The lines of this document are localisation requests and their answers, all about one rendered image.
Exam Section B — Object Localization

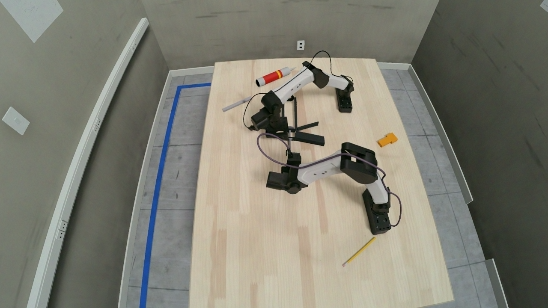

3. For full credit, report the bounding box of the grey rectangular bar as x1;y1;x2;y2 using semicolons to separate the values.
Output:
222;96;252;112

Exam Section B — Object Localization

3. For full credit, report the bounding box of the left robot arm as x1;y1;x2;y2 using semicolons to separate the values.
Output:
266;142;391;232

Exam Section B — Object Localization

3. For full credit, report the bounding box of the red and grey sealant cartridge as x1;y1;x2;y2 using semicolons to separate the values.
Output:
256;67;296;87

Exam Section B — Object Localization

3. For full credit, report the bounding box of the orange flat stepped block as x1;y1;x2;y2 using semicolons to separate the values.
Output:
378;133;398;148

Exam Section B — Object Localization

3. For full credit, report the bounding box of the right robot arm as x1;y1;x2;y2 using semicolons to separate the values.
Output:
249;61;354;131

